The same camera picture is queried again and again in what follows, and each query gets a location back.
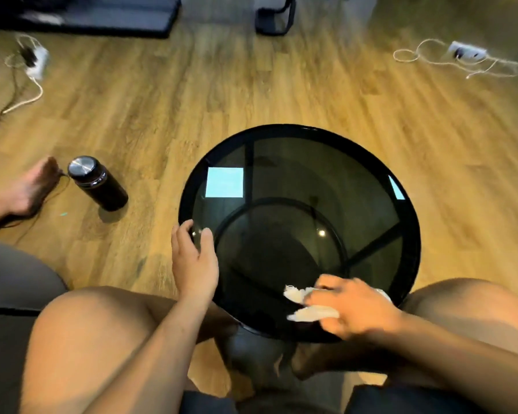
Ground person's left hand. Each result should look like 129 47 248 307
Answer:
171 220 220 304

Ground person's right hand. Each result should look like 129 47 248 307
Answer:
304 274 405 341

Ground white cloth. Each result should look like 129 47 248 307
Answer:
283 285 392 323

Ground round black glass table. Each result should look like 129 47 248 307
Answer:
178 124 422 344

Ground person's right forearm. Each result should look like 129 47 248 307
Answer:
384 309 518 414

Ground person's left forearm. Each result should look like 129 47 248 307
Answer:
84 297 214 414

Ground black bottle with silver lid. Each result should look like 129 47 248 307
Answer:
67 156 129 212

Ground dark shorts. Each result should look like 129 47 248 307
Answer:
179 383 486 414

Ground person's left leg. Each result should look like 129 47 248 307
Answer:
19 285 240 414

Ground person's leg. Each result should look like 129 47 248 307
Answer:
290 278 518 386
19 285 240 414

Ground person's right leg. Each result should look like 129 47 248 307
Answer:
290 278 518 386

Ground grey sofa cushion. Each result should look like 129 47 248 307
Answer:
0 234 68 414

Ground white power strip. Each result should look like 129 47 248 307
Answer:
447 40 488 62
25 46 51 81

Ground dark floor mattress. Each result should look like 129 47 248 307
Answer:
0 0 182 39

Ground white power cable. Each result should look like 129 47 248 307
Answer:
392 38 518 80
0 33 45 119

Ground thin black cable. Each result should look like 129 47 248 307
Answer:
0 66 23 135

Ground black metal chair frame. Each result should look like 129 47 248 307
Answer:
254 0 297 37

